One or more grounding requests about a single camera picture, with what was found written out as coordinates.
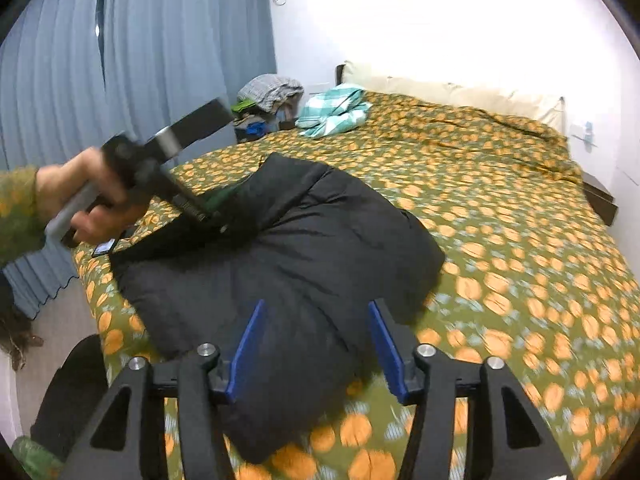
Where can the person's black trousers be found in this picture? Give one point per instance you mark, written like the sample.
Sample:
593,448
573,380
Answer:
70,395

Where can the cream pillow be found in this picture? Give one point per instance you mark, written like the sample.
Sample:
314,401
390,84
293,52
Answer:
510,100
395,77

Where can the black smartphone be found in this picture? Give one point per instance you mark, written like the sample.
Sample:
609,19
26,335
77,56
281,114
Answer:
105,249

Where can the person's brown hair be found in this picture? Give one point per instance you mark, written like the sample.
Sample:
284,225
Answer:
17,337

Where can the pile of clothes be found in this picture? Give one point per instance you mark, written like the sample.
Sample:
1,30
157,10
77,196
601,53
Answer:
267,100

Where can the dark wooden nightstand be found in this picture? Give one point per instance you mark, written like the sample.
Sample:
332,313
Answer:
600,197

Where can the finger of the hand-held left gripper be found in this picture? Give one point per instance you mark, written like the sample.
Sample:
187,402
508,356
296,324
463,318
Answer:
197,205

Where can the green floral bed blanket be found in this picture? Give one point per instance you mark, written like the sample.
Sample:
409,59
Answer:
500,240

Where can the person's left hand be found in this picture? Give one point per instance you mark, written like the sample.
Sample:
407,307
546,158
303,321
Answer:
65,180

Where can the black puffer jacket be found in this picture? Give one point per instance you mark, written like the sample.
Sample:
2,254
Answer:
300,260

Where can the person's green patterned top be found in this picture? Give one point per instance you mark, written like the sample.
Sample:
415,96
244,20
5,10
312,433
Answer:
35,460

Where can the green white checked cloth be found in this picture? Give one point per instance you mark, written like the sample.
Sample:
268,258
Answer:
332,110

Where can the white wall socket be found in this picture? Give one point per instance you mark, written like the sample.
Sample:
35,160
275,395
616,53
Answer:
585,134

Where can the dark wooden headboard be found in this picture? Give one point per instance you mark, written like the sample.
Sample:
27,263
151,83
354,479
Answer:
340,72

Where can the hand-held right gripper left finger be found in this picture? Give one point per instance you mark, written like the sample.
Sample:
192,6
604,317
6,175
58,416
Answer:
245,355

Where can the grey blue curtain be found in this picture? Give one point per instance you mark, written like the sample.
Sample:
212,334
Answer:
125,60

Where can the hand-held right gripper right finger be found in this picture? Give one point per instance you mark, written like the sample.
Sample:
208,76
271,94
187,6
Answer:
390,355

